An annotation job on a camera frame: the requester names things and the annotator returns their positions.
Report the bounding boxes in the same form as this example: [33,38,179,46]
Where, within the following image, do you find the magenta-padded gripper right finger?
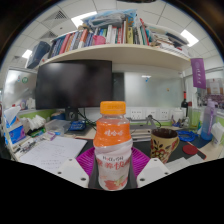
[128,146,172,190]

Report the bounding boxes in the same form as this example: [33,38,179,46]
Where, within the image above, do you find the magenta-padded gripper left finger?
[55,146,101,190]

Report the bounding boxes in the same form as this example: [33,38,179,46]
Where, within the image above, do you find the orange-capped drink bottle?
[92,100,134,192]

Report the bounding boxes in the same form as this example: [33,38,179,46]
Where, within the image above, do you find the floral ceramic mug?
[149,128,181,165]

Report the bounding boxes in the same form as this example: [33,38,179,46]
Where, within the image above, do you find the white printed paper sheet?
[19,135,88,174]

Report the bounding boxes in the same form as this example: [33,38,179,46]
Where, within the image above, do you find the black desk mat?
[76,133,213,165]

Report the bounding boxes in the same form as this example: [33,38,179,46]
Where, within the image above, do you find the white paper napkins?
[164,155,201,174]

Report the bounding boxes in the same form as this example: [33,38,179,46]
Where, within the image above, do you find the flat round red coaster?
[182,143,200,156]

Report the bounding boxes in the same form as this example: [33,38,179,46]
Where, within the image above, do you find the grey metal laptop stand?
[128,114,162,143]

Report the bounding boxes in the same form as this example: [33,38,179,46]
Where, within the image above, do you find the clear plastic box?
[44,119,72,136]

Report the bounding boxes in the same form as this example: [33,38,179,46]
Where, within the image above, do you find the white ceramic jar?
[171,108,184,123]

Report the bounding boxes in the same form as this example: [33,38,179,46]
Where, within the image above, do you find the blue tissue box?
[3,105,27,145]

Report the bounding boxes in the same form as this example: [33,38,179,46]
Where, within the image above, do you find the dark wine bottle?
[180,90,190,118]

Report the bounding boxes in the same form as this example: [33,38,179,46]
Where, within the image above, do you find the black computer monitor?
[34,59,114,122]

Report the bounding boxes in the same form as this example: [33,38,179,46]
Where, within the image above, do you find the group photo poster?
[205,78,224,104]

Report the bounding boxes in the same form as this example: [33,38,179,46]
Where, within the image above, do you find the purple pennant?
[190,57,208,90]

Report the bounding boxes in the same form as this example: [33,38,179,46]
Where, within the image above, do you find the ceiling lights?
[21,10,200,60]

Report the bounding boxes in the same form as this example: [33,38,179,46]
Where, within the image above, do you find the coiled blue cable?
[175,129,198,143]

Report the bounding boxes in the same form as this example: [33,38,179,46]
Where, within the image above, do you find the black cable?
[78,111,98,131]

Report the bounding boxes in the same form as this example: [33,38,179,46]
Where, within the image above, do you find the white wall power outlets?
[128,107,173,122]

